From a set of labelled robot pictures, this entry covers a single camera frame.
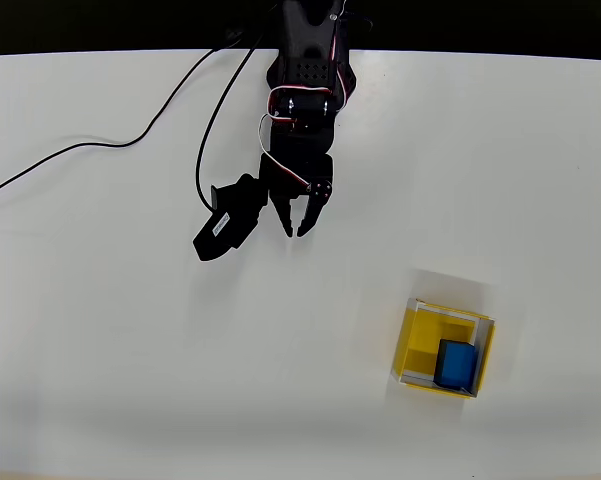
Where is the blue cube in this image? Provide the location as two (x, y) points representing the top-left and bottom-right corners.
(433, 338), (479, 391)

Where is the yellow open box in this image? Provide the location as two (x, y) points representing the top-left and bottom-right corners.
(392, 297), (497, 400)

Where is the black gripper-mounted camera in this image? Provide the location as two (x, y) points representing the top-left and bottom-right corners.
(191, 172), (272, 263)

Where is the black camera cable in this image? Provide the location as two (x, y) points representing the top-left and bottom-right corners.
(194, 29), (271, 211)

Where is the long black cable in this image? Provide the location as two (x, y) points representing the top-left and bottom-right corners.
(0, 27), (246, 205)

